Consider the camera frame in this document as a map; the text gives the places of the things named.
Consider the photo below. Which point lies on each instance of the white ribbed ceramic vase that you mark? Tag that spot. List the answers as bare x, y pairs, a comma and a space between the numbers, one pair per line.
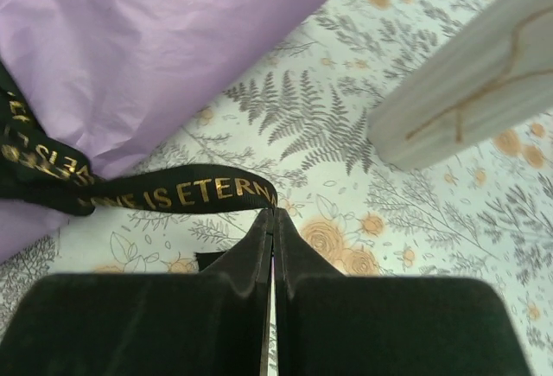
495, 73

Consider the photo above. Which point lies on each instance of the purple paper bouquet wrap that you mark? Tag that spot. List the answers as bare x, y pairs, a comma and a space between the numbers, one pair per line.
115, 78

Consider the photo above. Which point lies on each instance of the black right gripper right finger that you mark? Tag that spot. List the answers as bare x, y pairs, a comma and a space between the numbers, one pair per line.
332, 324

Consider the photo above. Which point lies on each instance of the black ribbon gold lettering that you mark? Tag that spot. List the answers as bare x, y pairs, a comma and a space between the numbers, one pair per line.
44, 172

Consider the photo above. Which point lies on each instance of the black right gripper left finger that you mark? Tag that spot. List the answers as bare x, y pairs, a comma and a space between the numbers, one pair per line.
213, 322

